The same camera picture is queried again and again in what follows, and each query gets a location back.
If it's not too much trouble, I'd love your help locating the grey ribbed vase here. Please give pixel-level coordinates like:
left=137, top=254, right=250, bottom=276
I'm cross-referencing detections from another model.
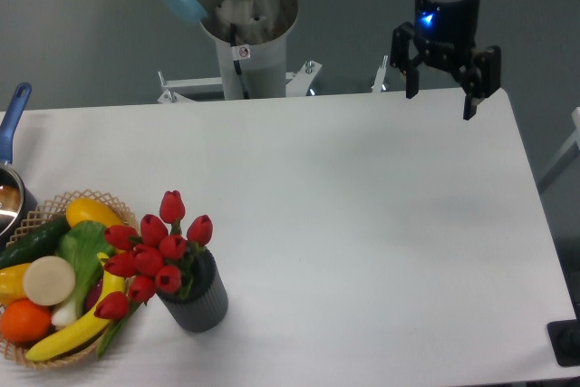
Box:
left=157, top=250, right=228, bottom=333

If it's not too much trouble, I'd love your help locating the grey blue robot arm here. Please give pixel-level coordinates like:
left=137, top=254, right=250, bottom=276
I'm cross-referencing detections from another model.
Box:
left=161, top=0, right=501, bottom=119

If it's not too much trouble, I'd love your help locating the white frame at right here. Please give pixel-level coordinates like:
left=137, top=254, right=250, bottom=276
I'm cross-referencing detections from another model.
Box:
left=536, top=107, right=579, bottom=195

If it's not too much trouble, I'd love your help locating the beige round disc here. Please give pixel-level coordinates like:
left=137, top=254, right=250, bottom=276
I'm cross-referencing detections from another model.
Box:
left=23, top=256, right=76, bottom=306

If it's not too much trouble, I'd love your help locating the red tulip bouquet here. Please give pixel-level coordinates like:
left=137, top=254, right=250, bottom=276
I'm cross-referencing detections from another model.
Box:
left=103, top=190, right=213, bottom=351

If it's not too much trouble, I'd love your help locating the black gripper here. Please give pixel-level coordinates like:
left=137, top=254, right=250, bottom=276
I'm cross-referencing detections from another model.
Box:
left=390, top=0, right=501, bottom=121

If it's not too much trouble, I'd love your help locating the green bok choy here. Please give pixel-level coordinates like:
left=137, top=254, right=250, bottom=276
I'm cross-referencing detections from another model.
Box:
left=52, top=221, right=114, bottom=330

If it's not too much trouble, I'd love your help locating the blue handled saucepan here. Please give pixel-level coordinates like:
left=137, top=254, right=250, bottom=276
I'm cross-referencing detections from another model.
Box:
left=1, top=82, right=37, bottom=250

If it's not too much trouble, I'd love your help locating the woven wicker basket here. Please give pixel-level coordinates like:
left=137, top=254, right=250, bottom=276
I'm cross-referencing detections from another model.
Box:
left=1, top=189, right=138, bottom=370

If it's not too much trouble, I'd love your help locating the black device at edge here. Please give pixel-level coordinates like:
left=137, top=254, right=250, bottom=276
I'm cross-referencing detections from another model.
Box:
left=546, top=319, right=579, bottom=367

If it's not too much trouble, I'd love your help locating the dark red fruit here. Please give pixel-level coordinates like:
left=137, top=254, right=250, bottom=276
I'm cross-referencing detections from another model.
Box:
left=84, top=278, right=103, bottom=313

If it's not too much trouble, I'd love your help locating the orange fruit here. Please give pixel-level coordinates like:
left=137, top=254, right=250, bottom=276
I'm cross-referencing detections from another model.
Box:
left=1, top=299, right=52, bottom=343

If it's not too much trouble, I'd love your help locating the yellow banana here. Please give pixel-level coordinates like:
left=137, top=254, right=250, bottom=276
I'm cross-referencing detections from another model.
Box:
left=24, top=270, right=129, bottom=363

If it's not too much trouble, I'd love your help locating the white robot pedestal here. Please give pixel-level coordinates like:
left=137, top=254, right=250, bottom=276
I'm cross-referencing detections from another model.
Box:
left=161, top=0, right=323, bottom=100

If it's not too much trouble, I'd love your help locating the yellow squash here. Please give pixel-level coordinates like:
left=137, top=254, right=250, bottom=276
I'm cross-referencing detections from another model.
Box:
left=65, top=197, right=125, bottom=248

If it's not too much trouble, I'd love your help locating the green cucumber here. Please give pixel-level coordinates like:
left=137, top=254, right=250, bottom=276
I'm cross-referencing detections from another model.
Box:
left=1, top=216, right=71, bottom=269

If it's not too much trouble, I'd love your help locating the yellow bell pepper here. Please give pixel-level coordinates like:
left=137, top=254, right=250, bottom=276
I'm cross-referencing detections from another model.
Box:
left=0, top=263, right=31, bottom=306

